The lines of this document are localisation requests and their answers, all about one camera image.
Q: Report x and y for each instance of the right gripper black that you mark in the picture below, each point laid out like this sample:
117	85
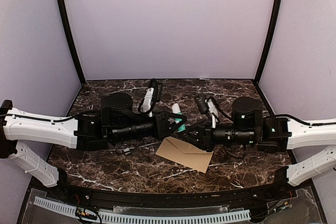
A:
205	140

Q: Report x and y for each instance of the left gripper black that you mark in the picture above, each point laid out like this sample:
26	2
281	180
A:
163	128

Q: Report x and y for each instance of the green white glue stick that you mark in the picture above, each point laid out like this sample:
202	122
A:
176	110

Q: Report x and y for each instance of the brown paper envelope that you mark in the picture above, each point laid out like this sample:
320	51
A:
184	154

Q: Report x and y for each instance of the small grey glue cap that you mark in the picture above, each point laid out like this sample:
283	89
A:
126	151

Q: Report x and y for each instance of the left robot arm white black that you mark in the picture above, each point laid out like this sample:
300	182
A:
87	131

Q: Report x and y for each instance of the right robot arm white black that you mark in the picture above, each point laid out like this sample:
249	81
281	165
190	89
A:
271	134

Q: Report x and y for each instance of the black front table rail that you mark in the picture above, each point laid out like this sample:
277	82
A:
255	196

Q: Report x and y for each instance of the white slotted cable duct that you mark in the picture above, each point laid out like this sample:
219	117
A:
145	215

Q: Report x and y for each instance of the black frame post left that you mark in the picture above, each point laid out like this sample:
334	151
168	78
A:
70	40

